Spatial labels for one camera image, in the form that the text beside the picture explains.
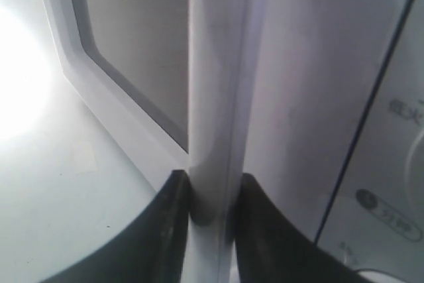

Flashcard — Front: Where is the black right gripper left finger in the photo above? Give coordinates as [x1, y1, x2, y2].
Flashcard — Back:
[47, 170, 191, 282]

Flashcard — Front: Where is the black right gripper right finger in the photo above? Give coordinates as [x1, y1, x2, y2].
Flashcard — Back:
[235, 174, 364, 283]

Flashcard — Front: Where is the white microwave oven body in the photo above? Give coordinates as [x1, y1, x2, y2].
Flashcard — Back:
[318, 0, 423, 282]

